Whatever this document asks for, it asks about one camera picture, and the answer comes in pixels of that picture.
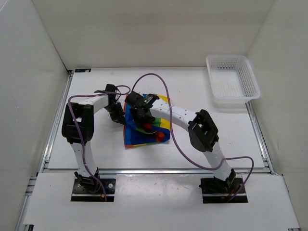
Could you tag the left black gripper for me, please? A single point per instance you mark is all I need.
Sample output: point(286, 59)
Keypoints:
point(119, 118)

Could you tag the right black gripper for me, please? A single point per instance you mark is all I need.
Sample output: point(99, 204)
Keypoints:
point(139, 121)

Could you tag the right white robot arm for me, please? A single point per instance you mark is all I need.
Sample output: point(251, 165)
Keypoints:
point(203, 133)

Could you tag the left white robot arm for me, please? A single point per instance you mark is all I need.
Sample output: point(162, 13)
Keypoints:
point(78, 129)

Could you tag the small black corner label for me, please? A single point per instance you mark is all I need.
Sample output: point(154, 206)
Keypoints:
point(83, 70)

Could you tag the white perforated plastic basket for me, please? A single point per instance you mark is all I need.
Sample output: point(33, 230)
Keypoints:
point(232, 79)

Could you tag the aluminium front rail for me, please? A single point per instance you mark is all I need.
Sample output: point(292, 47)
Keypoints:
point(265, 170)

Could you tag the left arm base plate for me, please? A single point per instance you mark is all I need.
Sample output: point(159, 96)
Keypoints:
point(86, 189)

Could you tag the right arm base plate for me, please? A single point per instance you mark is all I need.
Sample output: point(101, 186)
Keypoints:
point(212, 193)

